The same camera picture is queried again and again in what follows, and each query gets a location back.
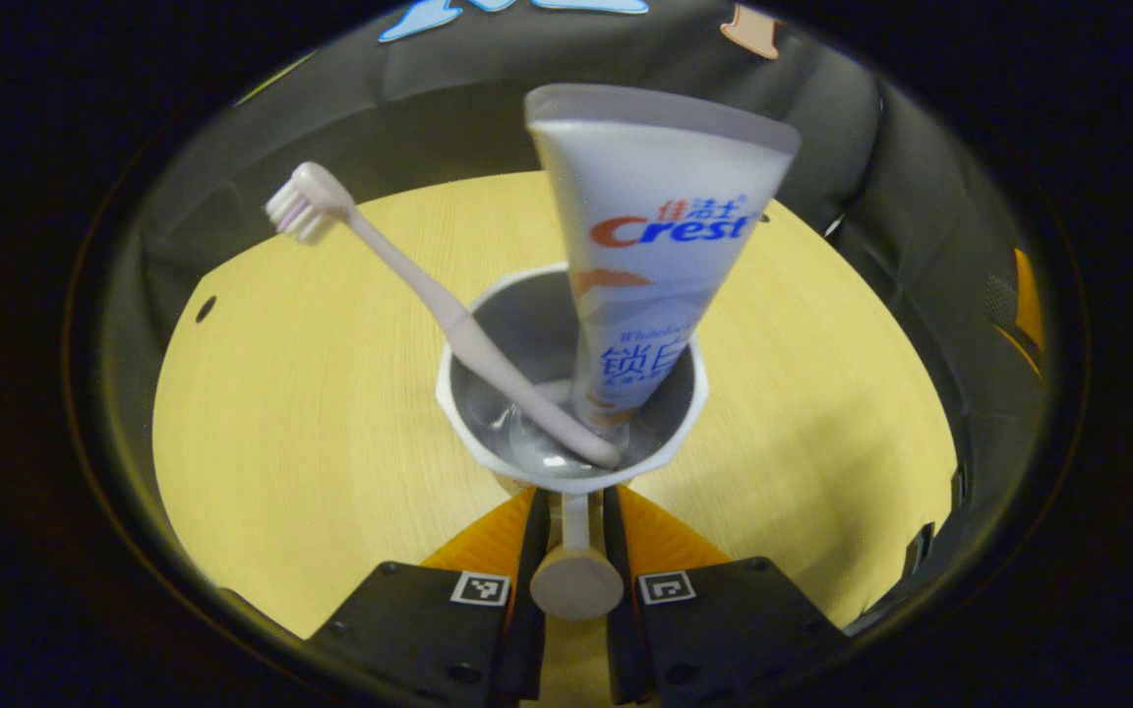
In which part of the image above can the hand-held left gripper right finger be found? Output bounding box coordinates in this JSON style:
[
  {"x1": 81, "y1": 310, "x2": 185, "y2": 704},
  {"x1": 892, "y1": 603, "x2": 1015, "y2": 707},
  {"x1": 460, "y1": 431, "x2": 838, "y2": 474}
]
[{"x1": 602, "y1": 484, "x2": 850, "y2": 708}]

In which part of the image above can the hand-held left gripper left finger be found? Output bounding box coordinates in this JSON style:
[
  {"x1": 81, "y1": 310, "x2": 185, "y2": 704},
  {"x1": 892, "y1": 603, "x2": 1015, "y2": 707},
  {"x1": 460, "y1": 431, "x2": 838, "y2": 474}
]
[{"x1": 314, "y1": 487, "x2": 555, "y2": 708}]

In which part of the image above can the white cup with wooden handle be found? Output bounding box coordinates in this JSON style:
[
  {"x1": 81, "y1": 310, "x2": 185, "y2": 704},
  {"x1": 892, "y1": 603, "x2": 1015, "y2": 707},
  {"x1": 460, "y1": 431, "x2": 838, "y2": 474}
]
[{"x1": 436, "y1": 264, "x2": 710, "y2": 622}]

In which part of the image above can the pink toothbrush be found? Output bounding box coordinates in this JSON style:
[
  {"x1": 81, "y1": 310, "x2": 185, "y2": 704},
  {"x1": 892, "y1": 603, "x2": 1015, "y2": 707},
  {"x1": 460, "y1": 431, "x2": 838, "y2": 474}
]
[{"x1": 265, "y1": 162, "x2": 624, "y2": 470}]

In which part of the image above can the white toothpaste tube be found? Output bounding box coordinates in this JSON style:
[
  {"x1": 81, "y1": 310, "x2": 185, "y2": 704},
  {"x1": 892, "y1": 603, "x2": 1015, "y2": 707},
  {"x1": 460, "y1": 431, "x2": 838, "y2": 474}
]
[{"x1": 524, "y1": 84, "x2": 802, "y2": 439}]

